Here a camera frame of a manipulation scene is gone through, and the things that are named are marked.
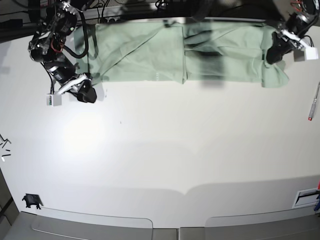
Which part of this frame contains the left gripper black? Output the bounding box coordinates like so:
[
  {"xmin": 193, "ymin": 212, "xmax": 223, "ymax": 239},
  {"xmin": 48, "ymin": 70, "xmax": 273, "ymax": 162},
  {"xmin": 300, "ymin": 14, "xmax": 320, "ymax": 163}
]
[{"xmin": 266, "ymin": 14, "xmax": 313, "ymax": 65}]

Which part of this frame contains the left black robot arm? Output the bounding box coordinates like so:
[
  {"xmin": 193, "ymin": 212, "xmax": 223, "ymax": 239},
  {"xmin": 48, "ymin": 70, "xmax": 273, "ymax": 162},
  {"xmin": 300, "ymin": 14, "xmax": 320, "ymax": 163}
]
[{"xmin": 266, "ymin": 0, "xmax": 320, "ymax": 65}]

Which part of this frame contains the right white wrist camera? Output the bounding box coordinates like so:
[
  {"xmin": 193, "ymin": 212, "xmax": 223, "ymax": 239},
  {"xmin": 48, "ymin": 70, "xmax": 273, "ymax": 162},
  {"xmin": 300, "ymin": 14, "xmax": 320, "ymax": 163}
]
[{"xmin": 46, "ymin": 94, "xmax": 62, "ymax": 107}]

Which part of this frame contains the white power strip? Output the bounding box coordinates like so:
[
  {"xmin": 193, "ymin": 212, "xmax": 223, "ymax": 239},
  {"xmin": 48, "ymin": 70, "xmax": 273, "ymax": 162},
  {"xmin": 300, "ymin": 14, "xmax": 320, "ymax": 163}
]
[{"xmin": 99, "ymin": 16, "xmax": 122, "ymax": 24}]

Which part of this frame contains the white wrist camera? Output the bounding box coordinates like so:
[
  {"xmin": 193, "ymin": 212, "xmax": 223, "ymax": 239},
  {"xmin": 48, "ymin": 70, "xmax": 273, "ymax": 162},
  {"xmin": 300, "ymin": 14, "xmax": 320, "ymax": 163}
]
[
  {"xmin": 46, "ymin": 94, "xmax": 62, "ymax": 107},
  {"xmin": 293, "ymin": 46, "xmax": 319, "ymax": 62}
]

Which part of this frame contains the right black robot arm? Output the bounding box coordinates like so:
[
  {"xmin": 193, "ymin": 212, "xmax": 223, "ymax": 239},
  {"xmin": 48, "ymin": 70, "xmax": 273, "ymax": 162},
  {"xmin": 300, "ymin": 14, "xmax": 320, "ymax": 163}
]
[{"xmin": 28, "ymin": 0, "xmax": 97, "ymax": 106}]

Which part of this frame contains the black clamp on table edge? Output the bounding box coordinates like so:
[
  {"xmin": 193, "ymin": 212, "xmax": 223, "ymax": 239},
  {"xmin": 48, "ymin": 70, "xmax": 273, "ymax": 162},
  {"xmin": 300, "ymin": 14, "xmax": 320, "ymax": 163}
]
[{"xmin": 22, "ymin": 193, "xmax": 43, "ymax": 210}]

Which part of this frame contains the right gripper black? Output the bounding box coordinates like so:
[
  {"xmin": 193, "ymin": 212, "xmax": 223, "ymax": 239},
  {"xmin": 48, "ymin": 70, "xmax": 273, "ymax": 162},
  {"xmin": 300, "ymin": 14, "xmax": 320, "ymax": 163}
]
[{"xmin": 46, "ymin": 64, "xmax": 97, "ymax": 104}]

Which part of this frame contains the silver screwdriver red tip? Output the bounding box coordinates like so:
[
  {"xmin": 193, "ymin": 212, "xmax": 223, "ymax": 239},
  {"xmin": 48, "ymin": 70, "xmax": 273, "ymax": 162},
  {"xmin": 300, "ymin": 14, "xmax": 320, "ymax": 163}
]
[{"xmin": 308, "ymin": 82, "xmax": 320, "ymax": 121}]

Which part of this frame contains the light green T-shirt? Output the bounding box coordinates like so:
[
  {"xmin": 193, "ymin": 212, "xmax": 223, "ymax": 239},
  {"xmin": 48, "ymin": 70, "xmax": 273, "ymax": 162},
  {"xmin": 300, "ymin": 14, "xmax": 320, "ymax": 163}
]
[{"xmin": 76, "ymin": 21, "xmax": 289, "ymax": 88}]

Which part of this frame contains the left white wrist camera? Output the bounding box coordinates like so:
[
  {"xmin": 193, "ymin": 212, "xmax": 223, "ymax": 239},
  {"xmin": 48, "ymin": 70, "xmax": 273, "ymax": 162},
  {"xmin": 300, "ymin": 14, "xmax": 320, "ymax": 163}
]
[{"xmin": 293, "ymin": 46, "xmax": 319, "ymax": 62}]

